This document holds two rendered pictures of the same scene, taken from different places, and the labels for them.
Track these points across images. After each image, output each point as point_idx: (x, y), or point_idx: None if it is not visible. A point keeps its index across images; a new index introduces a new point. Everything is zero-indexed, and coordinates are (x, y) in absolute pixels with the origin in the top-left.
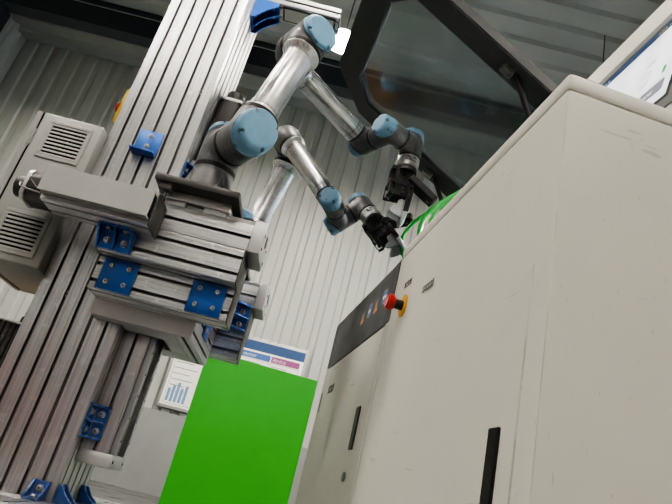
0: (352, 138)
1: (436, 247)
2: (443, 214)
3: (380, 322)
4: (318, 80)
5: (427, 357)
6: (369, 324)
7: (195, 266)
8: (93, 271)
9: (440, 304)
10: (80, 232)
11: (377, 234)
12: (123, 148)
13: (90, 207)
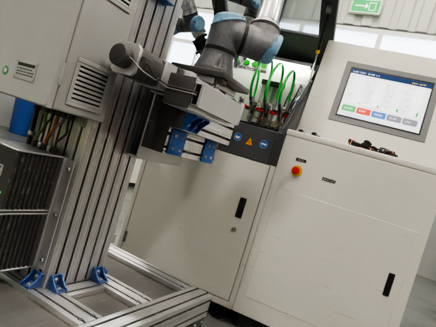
0: None
1: (335, 163)
2: (341, 148)
3: (261, 159)
4: None
5: (334, 219)
6: (241, 147)
7: (217, 137)
8: (165, 140)
9: (344, 200)
10: (116, 78)
11: None
12: None
13: (209, 115)
